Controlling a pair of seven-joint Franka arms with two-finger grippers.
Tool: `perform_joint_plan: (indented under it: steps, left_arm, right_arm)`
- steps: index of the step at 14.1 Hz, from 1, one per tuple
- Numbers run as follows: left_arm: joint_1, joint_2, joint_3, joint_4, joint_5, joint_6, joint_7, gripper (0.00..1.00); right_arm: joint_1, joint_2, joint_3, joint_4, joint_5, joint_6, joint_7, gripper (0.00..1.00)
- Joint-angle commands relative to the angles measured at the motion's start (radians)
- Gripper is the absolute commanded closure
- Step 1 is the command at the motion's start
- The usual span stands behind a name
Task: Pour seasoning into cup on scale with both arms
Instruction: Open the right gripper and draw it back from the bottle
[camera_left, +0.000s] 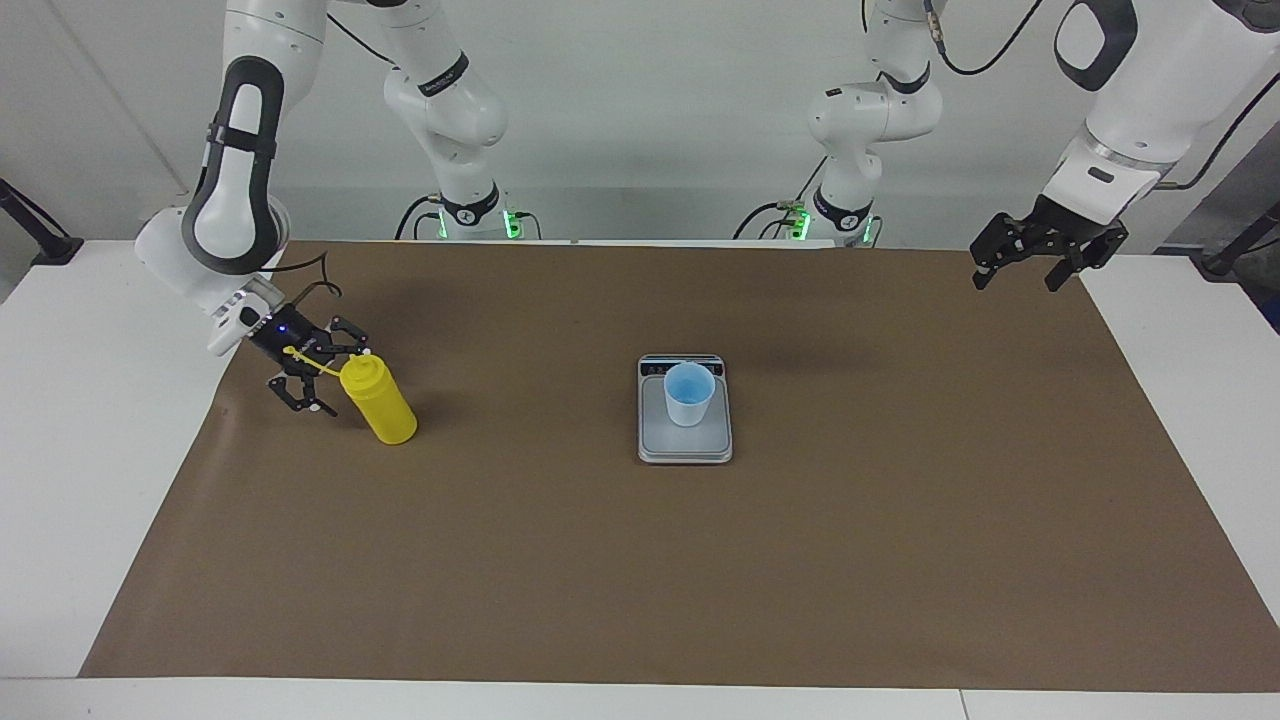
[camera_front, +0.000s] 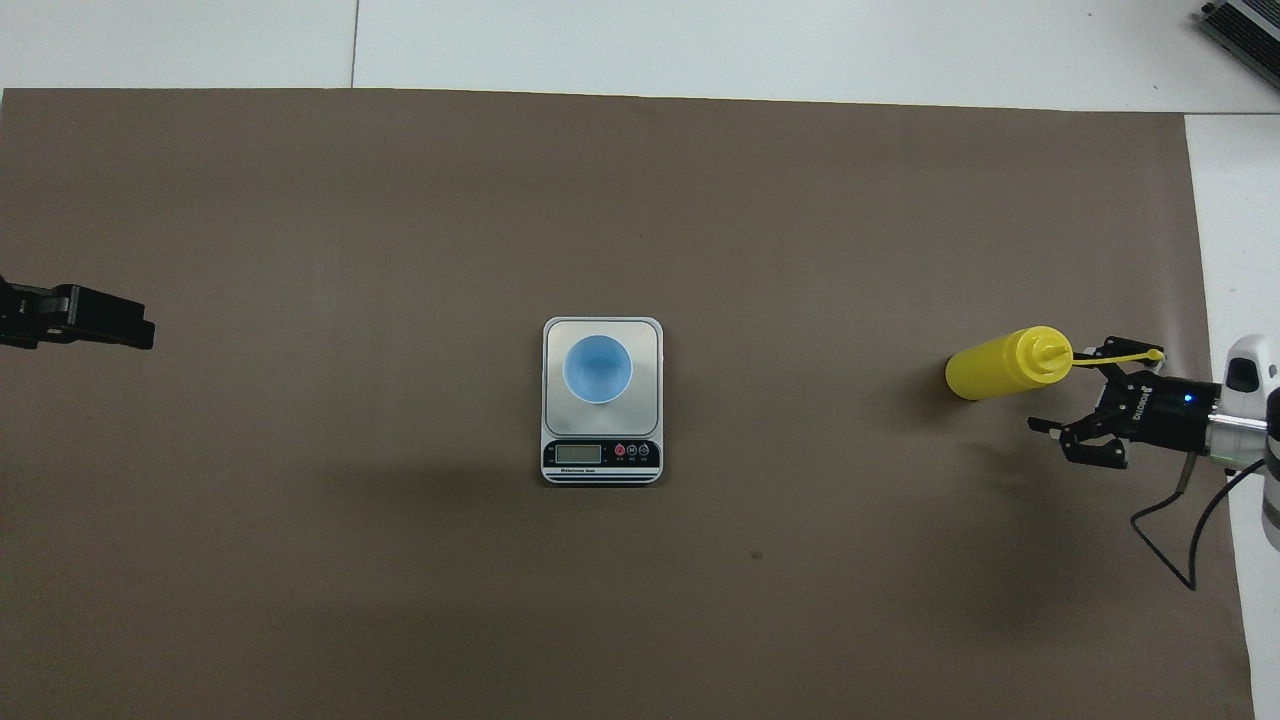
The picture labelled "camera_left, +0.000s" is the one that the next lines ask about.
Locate yellow squeeze bottle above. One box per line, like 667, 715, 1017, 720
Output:
283, 345, 419, 446

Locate light blue plastic cup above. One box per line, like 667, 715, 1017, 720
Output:
664, 362, 717, 428

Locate silver digital kitchen scale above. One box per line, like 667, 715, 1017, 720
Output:
637, 353, 734, 465

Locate black table clamp stand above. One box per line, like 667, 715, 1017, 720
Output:
1190, 200, 1280, 278
0, 178, 85, 266

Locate brown table mat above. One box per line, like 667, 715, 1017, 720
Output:
78, 240, 1280, 693

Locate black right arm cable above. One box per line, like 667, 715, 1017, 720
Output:
265, 10, 401, 303

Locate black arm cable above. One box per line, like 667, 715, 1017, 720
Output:
265, 10, 401, 303
925, 0, 1280, 191

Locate black base power cable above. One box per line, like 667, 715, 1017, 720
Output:
733, 200, 811, 241
398, 195, 447, 241

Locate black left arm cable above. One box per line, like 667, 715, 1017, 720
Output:
925, 0, 1280, 191

